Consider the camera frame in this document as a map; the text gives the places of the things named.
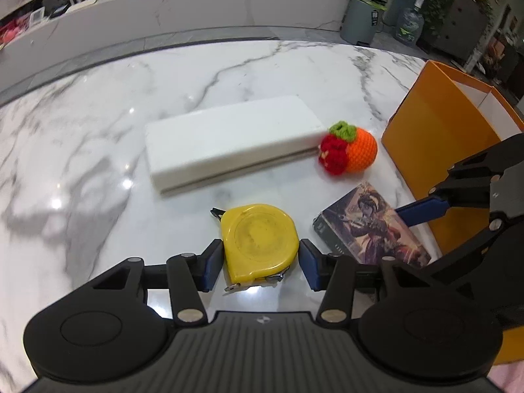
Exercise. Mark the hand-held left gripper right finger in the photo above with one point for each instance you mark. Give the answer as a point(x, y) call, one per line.
point(309, 266)

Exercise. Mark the large clear water bottle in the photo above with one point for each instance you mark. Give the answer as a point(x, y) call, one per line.
point(409, 24)

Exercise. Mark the dark illustrated card box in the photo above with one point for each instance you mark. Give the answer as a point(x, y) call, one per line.
point(364, 225)

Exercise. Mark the crochet orange and red fruit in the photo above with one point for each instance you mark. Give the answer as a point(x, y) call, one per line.
point(356, 149)

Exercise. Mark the orange storage box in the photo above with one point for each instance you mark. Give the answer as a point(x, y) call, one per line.
point(434, 131)

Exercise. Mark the grey cabinet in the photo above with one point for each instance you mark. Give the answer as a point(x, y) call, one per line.
point(462, 32)

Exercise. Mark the yellow tape measure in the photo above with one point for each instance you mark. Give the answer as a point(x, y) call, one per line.
point(258, 241)

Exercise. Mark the long white box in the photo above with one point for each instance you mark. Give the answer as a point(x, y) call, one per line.
point(229, 139)

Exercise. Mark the pink cloth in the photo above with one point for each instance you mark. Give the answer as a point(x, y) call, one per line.
point(505, 380)

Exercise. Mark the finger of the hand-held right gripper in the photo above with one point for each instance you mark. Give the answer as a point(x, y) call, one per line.
point(470, 249)
point(421, 211)

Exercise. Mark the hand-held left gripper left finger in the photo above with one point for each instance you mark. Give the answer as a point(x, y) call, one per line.
point(213, 262)

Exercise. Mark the grey trash bin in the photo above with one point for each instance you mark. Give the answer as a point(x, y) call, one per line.
point(362, 18)

